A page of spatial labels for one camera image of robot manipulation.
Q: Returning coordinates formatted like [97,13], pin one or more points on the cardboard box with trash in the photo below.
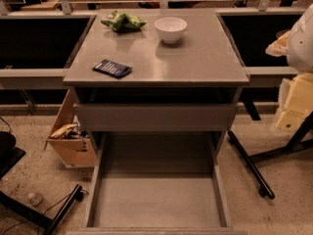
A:
[74,149]

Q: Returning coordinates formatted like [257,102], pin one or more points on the open grey middle drawer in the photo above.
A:
[157,184]

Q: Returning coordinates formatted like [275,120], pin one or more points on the closed grey top drawer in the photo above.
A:
[155,117]

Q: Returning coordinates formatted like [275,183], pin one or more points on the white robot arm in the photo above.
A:
[300,43]

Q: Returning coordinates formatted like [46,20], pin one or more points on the black metal stand leg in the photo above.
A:
[296,144]

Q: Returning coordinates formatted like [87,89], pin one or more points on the clear plastic bottle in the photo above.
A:
[35,199]

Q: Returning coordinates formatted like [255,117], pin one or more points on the grey drawer cabinet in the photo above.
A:
[201,68]

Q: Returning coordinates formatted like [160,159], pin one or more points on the white ceramic bowl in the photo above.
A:
[170,29]

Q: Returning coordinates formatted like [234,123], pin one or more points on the dark blue rxbar wrapper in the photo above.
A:
[112,69]

